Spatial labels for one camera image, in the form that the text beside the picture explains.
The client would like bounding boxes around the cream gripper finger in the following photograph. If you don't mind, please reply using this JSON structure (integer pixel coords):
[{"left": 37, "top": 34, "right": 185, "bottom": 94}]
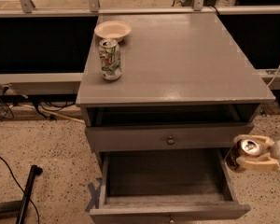
[
  {"left": 233, "top": 134, "right": 274, "bottom": 148},
  {"left": 236, "top": 157, "right": 280, "bottom": 172}
]

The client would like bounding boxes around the orange soda can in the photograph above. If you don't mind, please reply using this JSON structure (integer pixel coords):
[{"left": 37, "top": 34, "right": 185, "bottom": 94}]
[{"left": 225, "top": 138, "right": 262, "bottom": 173}]

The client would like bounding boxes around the round top drawer knob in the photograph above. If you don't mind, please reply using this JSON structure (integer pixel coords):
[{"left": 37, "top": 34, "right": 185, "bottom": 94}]
[{"left": 167, "top": 136, "right": 175, "bottom": 146}]

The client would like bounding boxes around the round drawer knob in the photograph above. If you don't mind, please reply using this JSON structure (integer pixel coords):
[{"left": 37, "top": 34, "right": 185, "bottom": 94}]
[
  {"left": 168, "top": 216, "right": 175, "bottom": 224},
  {"left": 167, "top": 136, "right": 175, "bottom": 146}
]

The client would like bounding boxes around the grey open middle drawer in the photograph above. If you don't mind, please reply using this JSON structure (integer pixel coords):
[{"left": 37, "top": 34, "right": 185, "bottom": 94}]
[{"left": 90, "top": 148, "right": 250, "bottom": 224}]

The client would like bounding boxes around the grey wooden drawer cabinet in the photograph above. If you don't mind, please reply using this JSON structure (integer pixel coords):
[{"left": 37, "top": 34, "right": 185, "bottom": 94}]
[{"left": 76, "top": 13, "right": 276, "bottom": 161}]

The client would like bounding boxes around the round middle drawer knob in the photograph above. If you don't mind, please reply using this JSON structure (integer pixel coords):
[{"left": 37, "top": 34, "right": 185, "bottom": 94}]
[{"left": 168, "top": 216, "right": 175, "bottom": 224}]

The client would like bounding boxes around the grey top drawer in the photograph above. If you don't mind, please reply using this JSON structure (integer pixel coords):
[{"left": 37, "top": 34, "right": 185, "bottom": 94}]
[{"left": 86, "top": 105, "right": 253, "bottom": 152}]

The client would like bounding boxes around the green white soda can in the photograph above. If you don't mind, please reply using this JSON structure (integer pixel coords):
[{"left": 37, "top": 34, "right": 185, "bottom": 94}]
[{"left": 99, "top": 39, "right": 121, "bottom": 81}]

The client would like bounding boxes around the blue tape cross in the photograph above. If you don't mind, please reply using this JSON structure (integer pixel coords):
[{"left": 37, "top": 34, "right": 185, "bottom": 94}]
[{"left": 85, "top": 177, "right": 103, "bottom": 212}]

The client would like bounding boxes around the white paper bowl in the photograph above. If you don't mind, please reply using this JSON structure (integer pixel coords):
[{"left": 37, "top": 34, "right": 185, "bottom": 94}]
[{"left": 94, "top": 21, "right": 132, "bottom": 42}]

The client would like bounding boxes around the black metal stand leg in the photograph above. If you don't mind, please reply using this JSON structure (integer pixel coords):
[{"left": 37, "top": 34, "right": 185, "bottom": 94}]
[{"left": 0, "top": 165, "right": 42, "bottom": 224}]

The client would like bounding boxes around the grey metal railing frame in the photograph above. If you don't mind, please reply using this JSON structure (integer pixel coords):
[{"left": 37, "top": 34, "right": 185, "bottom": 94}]
[{"left": 0, "top": 0, "right": 280, "bottom": 96}]

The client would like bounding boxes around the white cable at right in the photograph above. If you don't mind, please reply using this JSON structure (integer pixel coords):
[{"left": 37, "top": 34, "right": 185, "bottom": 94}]
[{"left": 266, "top": 49, "right": 280, "bottom": 88}]

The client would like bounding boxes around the black cable bundle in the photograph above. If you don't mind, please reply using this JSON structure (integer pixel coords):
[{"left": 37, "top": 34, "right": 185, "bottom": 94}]
[{"left": 0, "top": 84, "right": 77, "bottom": 121}]

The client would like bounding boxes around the black floor cable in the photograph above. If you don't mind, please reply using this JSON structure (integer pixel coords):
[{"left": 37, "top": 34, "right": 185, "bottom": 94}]
[{"left": 0, "top": 147, "right": 41, "bottom": 224}]

